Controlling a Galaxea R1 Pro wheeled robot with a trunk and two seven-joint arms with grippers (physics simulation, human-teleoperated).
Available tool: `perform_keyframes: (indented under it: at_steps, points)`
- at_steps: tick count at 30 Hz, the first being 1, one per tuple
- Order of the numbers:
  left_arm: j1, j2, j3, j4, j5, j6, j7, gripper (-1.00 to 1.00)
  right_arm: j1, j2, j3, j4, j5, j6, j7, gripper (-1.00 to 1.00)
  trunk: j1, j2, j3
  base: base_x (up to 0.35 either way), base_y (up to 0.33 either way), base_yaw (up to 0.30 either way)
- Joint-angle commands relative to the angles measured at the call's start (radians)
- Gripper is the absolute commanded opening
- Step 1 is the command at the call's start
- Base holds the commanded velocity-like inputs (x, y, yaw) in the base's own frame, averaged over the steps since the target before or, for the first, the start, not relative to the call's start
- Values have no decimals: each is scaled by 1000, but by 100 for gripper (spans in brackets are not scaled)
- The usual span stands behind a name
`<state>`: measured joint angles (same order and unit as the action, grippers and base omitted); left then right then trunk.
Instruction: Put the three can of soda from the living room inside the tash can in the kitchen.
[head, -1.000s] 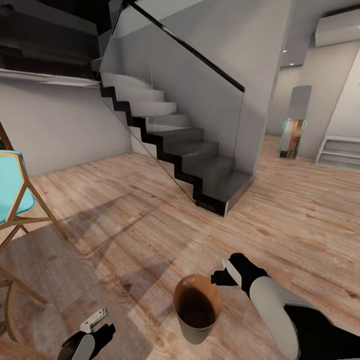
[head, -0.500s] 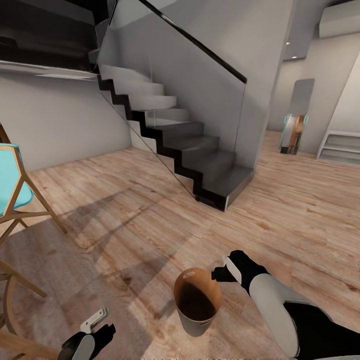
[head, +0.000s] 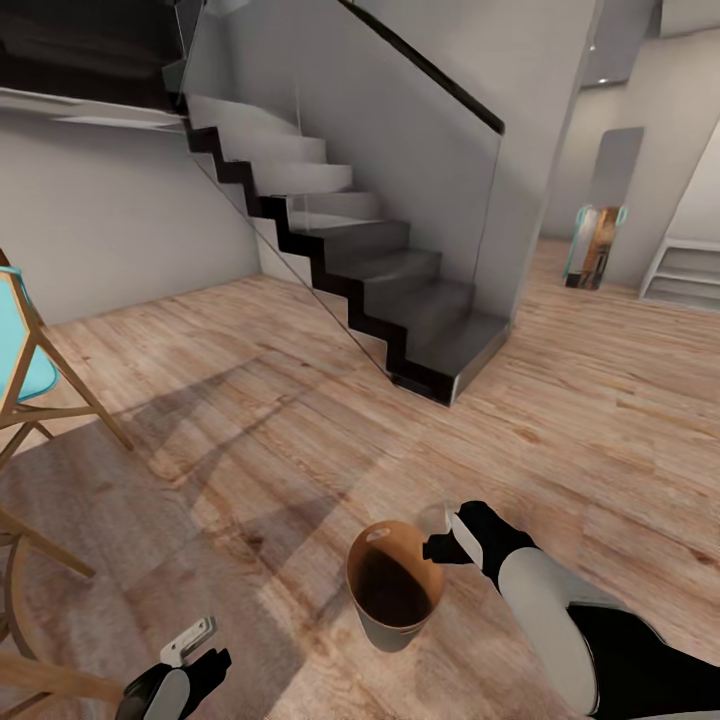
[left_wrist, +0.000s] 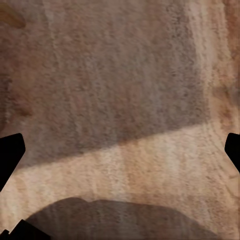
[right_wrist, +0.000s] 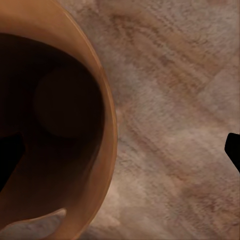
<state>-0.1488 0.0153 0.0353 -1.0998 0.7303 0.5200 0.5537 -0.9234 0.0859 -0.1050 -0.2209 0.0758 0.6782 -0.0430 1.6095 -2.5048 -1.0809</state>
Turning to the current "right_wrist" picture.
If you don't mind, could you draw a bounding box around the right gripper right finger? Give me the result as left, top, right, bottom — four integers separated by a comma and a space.
224, 133, 240, 172

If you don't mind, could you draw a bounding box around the trash can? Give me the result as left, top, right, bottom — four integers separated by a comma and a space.
0, 0, 118, 240

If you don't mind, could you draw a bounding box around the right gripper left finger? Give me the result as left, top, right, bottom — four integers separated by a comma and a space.
0, 133, 26, 192

